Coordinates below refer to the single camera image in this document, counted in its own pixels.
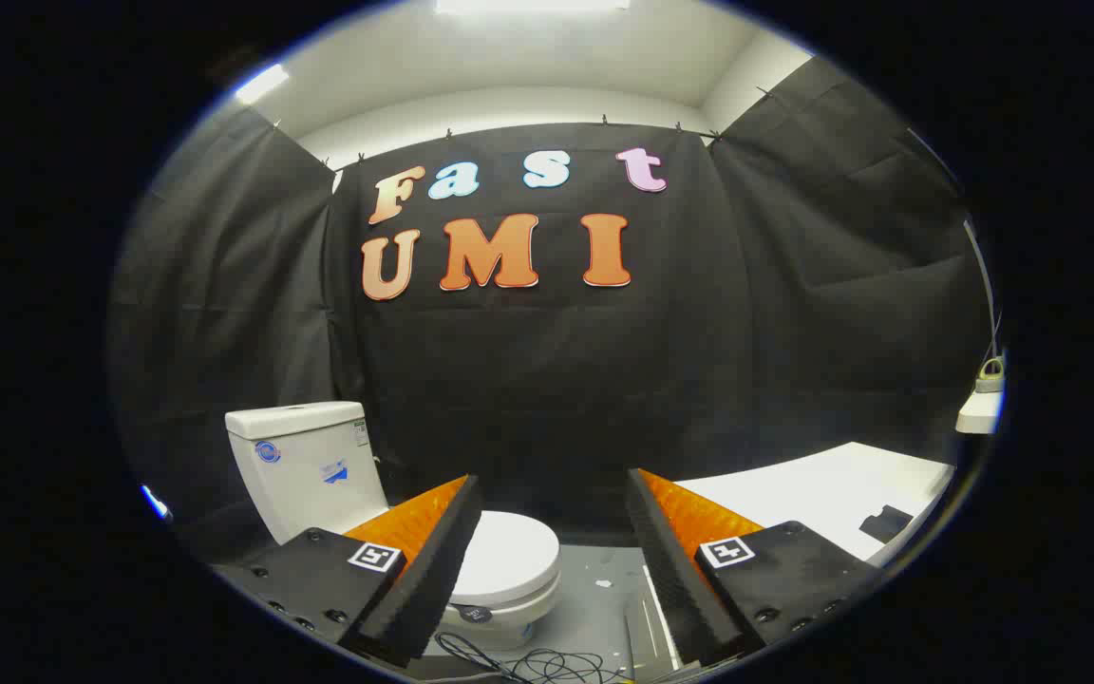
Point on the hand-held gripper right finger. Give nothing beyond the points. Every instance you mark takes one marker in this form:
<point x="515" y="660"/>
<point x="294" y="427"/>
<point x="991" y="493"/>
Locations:
<point x="675" y="579"/>

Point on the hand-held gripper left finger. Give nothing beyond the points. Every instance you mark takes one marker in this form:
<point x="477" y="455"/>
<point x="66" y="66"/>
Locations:
<point x="428" y="570"/>

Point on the white toilet lid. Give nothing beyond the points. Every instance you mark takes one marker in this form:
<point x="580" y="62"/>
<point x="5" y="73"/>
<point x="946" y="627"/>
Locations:
<point x="509" y="556"/>

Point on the white toilet seat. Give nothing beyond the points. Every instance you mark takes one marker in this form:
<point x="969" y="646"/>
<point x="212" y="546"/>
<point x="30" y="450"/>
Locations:
<point x="543" y="601"/>

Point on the white toilet body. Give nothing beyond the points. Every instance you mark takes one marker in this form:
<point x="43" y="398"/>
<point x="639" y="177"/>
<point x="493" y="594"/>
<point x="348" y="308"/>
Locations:
<point x="305" y="475"/>

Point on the white panelled cabinet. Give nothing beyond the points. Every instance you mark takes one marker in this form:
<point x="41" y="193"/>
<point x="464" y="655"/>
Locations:
<point x="794" y="494"/>

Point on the black flat object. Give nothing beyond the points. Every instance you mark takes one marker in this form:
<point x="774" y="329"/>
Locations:
<point x="885" y="524"/>

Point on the black backdrop cloth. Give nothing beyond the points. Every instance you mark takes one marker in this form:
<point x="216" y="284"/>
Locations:
<point x="547" y="380"/>

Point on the small grey device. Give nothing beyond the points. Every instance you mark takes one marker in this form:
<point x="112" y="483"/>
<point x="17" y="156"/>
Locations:
<point x="990" y="377"/>

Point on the small ceiling light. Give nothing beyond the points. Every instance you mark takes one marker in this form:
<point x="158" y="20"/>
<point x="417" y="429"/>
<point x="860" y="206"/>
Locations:
<point x="262" y="84"/>

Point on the long ceiling light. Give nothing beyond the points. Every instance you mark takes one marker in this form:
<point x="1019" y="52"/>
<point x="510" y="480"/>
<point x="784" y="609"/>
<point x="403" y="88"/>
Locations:
<point x="533" y="5"/>

